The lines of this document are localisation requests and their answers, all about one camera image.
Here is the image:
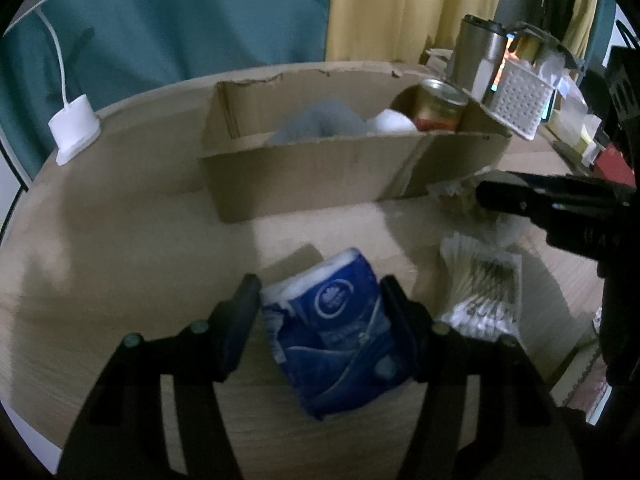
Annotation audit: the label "cotton swabs bag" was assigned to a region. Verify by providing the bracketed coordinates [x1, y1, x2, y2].
[436, 232, 522, 342]

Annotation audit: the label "blue tissue pack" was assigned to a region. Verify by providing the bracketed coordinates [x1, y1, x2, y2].
[260, 248, 409, 420]

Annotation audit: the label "orange tin can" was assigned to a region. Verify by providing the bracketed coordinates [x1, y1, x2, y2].
[410, 78, 469, 131]

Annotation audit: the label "white sock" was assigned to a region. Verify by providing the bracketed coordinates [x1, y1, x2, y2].
[366, 110, 416, 134]

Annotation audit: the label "grey sock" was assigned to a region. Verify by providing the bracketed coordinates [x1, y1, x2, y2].
[266, 99, 368, 145]

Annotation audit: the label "clear zip bag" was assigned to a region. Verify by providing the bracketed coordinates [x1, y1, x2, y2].
[425, 167, 533, 249]

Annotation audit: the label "red box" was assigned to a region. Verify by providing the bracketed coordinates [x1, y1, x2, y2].
[592, 143, 636, 188]

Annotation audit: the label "yellow sticky notes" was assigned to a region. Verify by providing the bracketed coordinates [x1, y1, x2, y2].
[570, 114, 602, 160]

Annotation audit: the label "clear plastic bag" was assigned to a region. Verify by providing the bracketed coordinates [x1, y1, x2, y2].
[534, 51, 588, 143]

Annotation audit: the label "white plastic basket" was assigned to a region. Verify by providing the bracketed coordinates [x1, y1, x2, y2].
[488, 60, 554, 141]

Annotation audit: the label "dark grey cloth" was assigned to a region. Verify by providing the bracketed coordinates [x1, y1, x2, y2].
[506, 21, 584, 70]

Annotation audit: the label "brown cardboard box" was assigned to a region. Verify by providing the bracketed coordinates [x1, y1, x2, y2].
[200, 62, 512, 223]

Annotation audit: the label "steel travel mug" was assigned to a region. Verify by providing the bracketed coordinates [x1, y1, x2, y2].
[447, 14, 506, 102]

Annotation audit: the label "yellow curtain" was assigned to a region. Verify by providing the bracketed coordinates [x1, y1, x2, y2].
[326, 0, 499, 64]

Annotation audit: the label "white desk lamp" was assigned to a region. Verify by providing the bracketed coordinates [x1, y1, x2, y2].
[3, 0, 101, 166]

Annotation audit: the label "teal curtain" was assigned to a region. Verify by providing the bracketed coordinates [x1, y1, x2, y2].
[1, 0, 330, 176]

